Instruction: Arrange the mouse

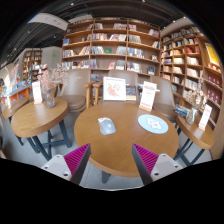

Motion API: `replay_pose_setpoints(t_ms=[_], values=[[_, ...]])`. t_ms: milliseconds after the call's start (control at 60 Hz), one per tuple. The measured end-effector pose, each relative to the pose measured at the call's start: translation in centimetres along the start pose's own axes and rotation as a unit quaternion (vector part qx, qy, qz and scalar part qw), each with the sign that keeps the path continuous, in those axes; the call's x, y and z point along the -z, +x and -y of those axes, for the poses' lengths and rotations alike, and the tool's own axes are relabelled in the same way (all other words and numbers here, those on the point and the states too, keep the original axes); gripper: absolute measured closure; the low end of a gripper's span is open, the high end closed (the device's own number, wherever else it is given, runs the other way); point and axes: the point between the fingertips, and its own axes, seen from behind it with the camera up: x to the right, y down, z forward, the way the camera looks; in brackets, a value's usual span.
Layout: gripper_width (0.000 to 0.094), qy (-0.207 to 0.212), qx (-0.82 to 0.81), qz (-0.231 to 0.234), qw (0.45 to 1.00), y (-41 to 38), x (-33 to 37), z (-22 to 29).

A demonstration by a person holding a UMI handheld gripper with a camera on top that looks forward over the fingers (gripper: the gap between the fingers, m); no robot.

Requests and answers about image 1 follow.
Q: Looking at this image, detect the curved wooden bookshelf unit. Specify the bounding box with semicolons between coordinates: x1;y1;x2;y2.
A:
159;24;224;161

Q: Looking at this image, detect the wide wooden bookshelf unit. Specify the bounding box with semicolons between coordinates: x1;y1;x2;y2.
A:
60;18;162;76

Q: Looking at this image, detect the colourful book display stand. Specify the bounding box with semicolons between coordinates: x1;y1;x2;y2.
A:
0;63;33;108

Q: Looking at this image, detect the white hanging ceiling panel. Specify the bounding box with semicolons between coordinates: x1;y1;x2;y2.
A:
27;12;69;32
68;13;95;24

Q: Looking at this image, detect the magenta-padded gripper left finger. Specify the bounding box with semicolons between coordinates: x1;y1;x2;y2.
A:
41;143;92;186

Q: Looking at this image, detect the small white sign card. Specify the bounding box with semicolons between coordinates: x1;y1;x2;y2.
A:
31;80;44;105
198;103;213;131

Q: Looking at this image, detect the grey computer mouse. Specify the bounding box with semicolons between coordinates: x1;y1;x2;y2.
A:
97;116;117;136

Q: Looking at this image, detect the round light blue mouse pad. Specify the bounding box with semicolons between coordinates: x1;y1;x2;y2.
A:
137;114;170;135

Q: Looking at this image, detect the stack of books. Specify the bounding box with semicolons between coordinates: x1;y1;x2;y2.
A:
173;104;193;118

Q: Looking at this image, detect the glass vase with pink flowers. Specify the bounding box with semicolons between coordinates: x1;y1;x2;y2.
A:
36;63;81;109

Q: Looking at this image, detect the small distant bookshelf unit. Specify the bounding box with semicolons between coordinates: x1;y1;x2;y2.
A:
21;49;44;84

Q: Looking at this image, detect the round wooden side table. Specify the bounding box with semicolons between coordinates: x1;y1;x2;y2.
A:
174;113;216;167
10;97;73;161
1;96;29;146

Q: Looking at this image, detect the white framed floral picture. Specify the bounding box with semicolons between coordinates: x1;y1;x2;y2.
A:
102;76;127;102

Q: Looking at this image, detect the white and red sign card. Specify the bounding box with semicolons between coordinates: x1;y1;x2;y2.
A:
138;80;158;113

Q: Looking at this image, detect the dark upright book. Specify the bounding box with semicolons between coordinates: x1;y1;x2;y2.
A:
125;83;138;102

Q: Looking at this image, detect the glass vase with beige flowers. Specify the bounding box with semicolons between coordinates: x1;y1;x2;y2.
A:
184;78;208;125

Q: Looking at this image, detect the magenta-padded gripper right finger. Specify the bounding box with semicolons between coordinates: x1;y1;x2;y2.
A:
131;143;184;187

